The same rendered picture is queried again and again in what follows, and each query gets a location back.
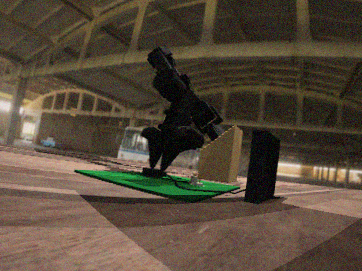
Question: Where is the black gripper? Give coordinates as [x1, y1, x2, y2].
[141, 105, 205, 171]

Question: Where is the green circuit board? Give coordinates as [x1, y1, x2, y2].
[74, 170, 240, 203]

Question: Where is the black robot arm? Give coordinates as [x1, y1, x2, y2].
[147, 45, 225, 142]

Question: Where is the black cable with plug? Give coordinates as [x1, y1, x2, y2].
[142, 167, 246, 194]

